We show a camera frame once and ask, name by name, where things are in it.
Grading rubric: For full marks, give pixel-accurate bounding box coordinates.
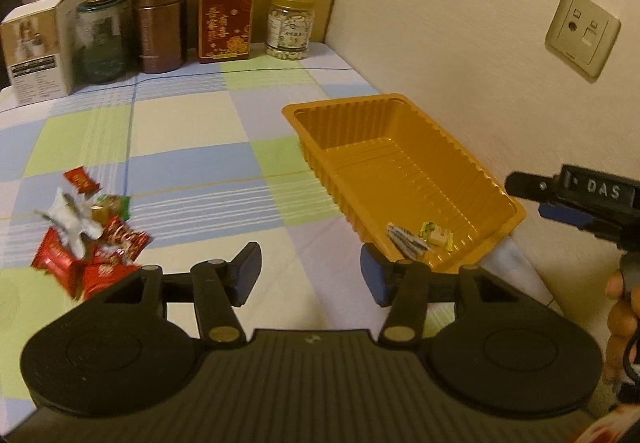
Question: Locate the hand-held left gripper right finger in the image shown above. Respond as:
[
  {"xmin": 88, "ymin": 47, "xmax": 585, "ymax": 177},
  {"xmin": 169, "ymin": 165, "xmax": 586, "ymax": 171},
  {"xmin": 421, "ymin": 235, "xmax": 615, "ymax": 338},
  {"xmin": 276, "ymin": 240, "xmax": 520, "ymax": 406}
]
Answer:
[{"xmin": 360, "ymin": 242, "xmax": 523, "ymax": 345}]

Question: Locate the plastic jar with yellow lid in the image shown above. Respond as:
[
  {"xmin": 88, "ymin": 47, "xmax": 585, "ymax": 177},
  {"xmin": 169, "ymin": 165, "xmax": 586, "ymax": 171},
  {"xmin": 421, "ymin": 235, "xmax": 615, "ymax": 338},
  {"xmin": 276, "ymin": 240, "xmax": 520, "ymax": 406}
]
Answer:
[{"xmin": 265, "ymin": 0, "xmax": 315, "ymax": 61}]

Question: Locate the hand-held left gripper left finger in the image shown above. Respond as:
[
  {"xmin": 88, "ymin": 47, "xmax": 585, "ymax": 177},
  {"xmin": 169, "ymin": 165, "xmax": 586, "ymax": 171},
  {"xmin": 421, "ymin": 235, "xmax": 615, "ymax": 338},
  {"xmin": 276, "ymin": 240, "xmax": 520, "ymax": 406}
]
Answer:
[{"xmin": 102, "ymin": 242, "xmax": 263, "ymax": 346}]

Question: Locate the glass jar with green lid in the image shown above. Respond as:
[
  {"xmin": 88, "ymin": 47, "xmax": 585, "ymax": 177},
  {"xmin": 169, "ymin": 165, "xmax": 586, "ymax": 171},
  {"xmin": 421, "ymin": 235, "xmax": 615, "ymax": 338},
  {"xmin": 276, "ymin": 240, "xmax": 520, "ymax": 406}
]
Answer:
[{"xmin": 75, "ymin": 0, "xmax": 128, "ymax": 84}]

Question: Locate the person's right hand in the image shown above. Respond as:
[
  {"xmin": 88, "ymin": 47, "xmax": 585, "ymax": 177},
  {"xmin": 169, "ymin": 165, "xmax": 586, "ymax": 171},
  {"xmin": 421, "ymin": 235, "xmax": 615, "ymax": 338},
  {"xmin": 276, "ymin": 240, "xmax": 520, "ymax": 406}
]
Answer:
[{"xmin": 603, "ymin": 268, "xmax": 640, "ymax": 385}]

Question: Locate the red gold gift box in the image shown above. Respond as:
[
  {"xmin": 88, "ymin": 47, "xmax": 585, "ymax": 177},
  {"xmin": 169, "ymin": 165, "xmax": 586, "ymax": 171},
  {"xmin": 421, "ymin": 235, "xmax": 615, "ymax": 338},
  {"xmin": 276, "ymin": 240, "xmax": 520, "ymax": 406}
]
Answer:
[{"xmin": 197, "ymin": 0, "xmax": 256, "ymax": 64}]

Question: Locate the small red candy packet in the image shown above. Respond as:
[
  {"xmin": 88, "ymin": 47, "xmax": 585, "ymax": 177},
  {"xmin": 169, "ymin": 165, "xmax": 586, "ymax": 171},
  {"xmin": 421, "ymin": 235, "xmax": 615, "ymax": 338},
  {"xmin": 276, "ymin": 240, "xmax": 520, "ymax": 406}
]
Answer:
[{"xmin": 62, "ymin": 166, "xmax": 101, "ymax": 196}]

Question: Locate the grey striped packet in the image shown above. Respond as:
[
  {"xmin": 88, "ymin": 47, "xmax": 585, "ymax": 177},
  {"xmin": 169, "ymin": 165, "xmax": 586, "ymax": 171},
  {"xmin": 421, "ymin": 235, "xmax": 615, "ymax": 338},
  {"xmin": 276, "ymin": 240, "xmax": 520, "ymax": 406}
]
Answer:
[{"xmin": 386, "ymin": 222, "xmax": 431, "ymax": 258}]

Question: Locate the red gold patterned packet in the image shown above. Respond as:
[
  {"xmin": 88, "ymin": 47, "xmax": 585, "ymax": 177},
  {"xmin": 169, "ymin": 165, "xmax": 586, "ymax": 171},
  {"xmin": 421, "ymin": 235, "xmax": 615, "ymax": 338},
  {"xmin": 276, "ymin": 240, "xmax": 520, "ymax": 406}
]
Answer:
[{"xmin": 102, "ymin": 217, "xmax": 152, "ymax": 259}]

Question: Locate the red snack packet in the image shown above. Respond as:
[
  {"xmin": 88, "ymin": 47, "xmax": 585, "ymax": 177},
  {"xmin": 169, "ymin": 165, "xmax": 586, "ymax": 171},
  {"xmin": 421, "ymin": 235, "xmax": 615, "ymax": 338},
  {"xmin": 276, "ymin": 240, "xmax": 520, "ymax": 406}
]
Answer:
[
  {"xmin": 31, "ymin": 228, "xmax": 83, "ymax": 296},
  {"xmin": 80, "ymin": 248, "xmax": 143, "ymax": 301}
]

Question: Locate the red patterned cloth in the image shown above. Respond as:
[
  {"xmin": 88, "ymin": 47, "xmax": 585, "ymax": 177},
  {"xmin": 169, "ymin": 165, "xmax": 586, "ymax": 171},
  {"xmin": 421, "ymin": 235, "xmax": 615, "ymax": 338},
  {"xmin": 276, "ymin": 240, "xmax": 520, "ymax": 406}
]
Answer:
[{"xmin": 575, "ymin": 403, "xmax": 640, "ymax": 443}]

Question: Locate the yellow green candy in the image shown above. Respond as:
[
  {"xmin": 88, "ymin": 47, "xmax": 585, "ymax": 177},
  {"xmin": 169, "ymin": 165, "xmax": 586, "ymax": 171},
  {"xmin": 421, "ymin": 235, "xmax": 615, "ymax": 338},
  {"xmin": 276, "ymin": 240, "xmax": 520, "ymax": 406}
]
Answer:
[{"xmin": 420, "ymin": 220, "xmax": 453, "ymax": 251}]

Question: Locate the beige network socket plate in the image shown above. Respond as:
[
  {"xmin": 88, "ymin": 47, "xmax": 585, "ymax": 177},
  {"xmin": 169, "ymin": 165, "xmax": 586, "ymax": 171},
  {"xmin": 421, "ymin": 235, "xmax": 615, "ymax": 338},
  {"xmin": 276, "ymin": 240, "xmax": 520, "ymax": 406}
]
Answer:
[{"xmin": 544, "ymin": 0, "xmax": 622, "ymax": 84}]

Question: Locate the white cardboard box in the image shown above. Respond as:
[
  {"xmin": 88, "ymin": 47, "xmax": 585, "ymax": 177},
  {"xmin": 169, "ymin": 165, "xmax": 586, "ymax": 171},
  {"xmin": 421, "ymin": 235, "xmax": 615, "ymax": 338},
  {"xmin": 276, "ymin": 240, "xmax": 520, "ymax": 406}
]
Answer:
[{"xmin": 0, "ymin": 0, "xmax": 78, "ymax": 104}]

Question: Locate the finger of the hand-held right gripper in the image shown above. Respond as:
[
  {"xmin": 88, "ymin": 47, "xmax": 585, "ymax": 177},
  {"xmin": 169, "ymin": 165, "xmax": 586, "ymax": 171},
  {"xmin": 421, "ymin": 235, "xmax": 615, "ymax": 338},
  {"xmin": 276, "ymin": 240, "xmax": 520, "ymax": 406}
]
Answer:
[
  {"xmin": 504, "ymin": 171, "xmax": 557, "ymax": 204},
  {"xmin": 538, "ymin": 202, "xmax": 597, "ymax": 231}
]

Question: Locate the brown metal canister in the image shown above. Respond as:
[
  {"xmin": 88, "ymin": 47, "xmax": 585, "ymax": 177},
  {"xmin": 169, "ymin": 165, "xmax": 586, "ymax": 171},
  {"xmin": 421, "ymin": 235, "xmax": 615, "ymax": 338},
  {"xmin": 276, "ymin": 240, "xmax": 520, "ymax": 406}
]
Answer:
[{"xmin": 131, "ymin": 0, "xmax": 188, "ymax": 74}]

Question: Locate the orange plastic tray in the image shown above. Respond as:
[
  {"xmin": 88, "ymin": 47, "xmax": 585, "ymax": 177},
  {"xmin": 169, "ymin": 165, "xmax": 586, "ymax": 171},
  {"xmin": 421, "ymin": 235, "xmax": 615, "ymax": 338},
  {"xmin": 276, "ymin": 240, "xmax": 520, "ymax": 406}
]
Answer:
[{"xmin": 281, "ymin": 93, "xmax": 527, "ymax": 274}]

